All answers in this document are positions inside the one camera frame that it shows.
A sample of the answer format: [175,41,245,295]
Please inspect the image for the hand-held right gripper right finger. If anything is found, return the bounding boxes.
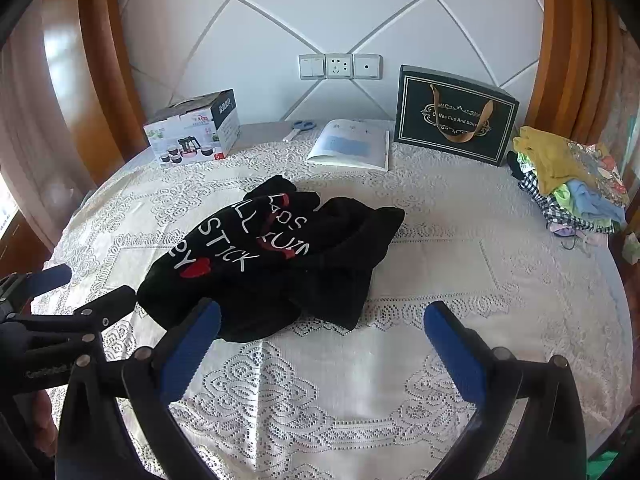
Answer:
[422,301,588,480]

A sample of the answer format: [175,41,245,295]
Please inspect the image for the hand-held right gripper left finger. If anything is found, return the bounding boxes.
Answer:
[57,297,223,480]

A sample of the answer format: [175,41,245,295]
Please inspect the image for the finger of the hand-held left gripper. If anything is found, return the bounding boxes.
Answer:
[10,285,137,347]
[0,263,73,313]

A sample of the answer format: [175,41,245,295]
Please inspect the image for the black printed t-shirt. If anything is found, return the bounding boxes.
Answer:
[136,175,406,343]

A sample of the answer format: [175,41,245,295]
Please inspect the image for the white lace tablecloth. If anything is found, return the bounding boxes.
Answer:
[10,120,636,480]

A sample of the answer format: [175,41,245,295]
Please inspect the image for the black white checkered garment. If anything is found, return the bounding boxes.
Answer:
[517,175,616,233]

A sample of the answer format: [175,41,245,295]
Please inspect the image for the light green garment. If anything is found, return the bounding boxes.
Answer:
[551,182,577,207]

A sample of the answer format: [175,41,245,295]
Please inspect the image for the light blue garment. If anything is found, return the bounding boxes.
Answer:
[570,180,627,226]

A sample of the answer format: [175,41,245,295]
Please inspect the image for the white tea set box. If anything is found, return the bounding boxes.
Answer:
[144,89,242,170]

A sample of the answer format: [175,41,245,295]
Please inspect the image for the dark green gift box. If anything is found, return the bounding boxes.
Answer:
[393,65,521,167]

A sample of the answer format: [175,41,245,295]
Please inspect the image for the floral printed garment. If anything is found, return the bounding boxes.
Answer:
[567,141,631,206]

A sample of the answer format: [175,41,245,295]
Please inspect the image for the wooden headboard frame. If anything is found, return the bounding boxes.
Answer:
[530,0,621,146]
[42,0,151,186]

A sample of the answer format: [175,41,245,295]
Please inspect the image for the blue handled scissors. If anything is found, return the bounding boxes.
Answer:
[282,120,317,143]

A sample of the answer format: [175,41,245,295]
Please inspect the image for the white wall switch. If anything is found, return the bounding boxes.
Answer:
[299,54,327,81]

